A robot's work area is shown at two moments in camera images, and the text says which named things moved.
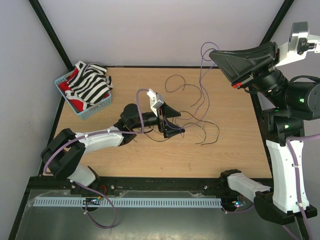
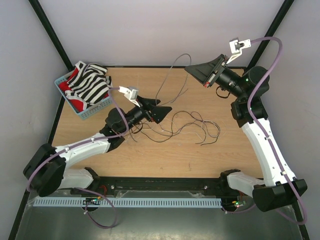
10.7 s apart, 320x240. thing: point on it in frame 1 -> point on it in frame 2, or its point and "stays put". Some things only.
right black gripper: [239, 64] -> [206, 72]
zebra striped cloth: [89, 84] stays put
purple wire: [202, 87] -> [172, 131]
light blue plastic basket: [91, 110] stays put
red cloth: [76, 104] stays put
